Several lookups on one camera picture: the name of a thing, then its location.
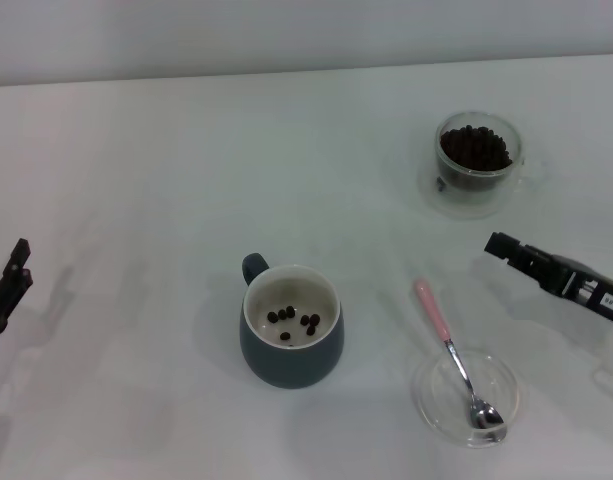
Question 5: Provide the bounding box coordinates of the pink-handled metal spoon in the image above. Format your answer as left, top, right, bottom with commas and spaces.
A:
413, 277, 505, 432

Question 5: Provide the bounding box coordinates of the dark teal ceramic mug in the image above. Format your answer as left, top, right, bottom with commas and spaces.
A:
239, 252, 346, 389

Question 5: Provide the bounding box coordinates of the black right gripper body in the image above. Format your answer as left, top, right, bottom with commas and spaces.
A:
553, 254, 613, 328

